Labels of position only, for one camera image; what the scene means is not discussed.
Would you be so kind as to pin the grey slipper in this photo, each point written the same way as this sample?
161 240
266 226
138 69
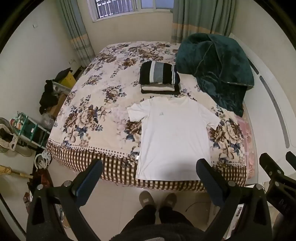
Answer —
168 200
146 199

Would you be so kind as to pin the green striped curtain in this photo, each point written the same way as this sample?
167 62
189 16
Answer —
201 18
76 30

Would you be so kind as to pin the folded black striped sweater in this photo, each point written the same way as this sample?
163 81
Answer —
159 72

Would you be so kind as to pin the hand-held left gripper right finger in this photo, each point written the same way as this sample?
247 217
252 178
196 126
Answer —
208 183

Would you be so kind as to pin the teal storage shelf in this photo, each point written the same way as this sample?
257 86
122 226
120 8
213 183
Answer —
30 129

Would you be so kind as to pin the barred window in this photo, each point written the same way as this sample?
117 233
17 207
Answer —
120 9

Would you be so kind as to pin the pink bed sheet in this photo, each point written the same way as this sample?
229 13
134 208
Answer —
247 143

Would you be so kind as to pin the person's right leg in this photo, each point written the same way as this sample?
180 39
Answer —
172 216

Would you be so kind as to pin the black hanging clothes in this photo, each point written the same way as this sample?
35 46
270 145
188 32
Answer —
48 97

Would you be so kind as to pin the dark green plush blanket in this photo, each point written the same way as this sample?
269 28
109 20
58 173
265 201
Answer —
215 64

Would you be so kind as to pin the floral bedspread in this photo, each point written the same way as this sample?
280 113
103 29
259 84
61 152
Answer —
92 104

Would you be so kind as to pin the yellow box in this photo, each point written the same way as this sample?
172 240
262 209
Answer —
68 81

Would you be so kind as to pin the person's leg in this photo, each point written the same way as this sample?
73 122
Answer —
144 216
172 216

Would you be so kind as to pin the white headboard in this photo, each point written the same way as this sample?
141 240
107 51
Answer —
263 104

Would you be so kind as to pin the dark cloth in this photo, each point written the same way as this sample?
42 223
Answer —
63 74

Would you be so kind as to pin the straw broom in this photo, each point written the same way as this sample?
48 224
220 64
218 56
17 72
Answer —
16 173

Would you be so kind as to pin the white floor fan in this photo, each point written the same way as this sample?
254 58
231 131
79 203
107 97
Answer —
8 141

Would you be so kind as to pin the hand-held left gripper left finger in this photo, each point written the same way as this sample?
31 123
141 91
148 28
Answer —
90 183

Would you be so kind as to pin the person's left leg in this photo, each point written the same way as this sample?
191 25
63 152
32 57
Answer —
144 216

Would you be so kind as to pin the cardboard box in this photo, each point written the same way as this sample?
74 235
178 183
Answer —
56 104

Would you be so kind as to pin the white t-shirt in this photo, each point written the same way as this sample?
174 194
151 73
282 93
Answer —
171 139

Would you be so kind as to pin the folded black garment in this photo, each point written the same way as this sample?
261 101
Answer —
161 92

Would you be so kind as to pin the clear plastic bag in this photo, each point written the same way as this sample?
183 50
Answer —
49 121

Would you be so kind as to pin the folded beige garment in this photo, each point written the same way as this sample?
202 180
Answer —
157 87

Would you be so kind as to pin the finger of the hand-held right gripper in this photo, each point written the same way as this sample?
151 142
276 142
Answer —
291 158
269 163

